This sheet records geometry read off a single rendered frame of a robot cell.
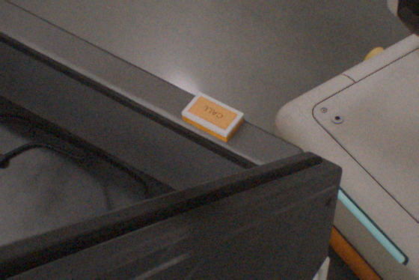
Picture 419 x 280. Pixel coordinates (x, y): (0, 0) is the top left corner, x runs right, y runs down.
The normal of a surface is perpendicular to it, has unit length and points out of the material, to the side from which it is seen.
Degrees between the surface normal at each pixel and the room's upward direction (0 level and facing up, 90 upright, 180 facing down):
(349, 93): 0
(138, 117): 90
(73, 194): 0
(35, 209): 0
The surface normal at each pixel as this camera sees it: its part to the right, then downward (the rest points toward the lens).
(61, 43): -0.02, -0.60
